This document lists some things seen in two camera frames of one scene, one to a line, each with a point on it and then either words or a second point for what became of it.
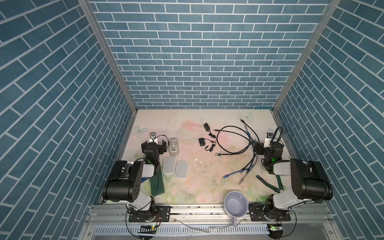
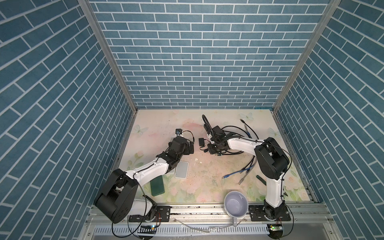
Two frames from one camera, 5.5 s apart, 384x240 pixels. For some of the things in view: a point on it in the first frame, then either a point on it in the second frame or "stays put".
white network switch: x=181 y=169 stays put
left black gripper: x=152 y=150 -> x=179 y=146
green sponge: x=157 y=184 stays put
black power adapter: x=202 y=143 stays put
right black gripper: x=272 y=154 -> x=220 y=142
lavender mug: x=236 y=204 stays put
